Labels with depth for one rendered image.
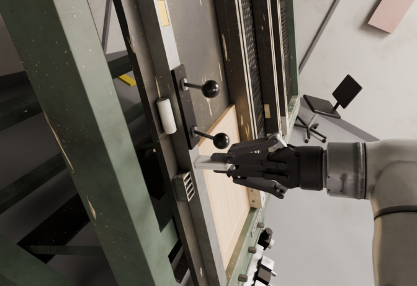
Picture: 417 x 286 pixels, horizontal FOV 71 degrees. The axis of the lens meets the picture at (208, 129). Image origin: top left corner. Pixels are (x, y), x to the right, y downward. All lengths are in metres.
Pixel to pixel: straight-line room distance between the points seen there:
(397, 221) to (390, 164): 0.08
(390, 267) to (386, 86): 4.26
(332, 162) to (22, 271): 0.98
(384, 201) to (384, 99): 4.24
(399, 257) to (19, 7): 0.58
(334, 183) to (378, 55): 4.11
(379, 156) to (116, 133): 0.40
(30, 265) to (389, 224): 1.02
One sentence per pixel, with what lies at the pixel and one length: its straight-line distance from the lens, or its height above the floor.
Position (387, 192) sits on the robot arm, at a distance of 0.47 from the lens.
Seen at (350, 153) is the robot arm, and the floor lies 1.60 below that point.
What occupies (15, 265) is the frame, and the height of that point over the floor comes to 0.79.
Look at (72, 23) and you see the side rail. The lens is 0.46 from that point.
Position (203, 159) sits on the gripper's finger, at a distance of 0.58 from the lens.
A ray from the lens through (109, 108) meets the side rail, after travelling 0.49.
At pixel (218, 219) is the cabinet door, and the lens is 1.01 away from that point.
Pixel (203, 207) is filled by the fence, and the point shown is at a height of 1.20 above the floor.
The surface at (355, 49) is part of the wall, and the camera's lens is 4.57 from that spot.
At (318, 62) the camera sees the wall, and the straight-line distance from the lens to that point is 4.66.
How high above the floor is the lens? 1.81
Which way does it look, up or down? 34 degrees down
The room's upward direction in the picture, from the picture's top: 21 degrees clockwise
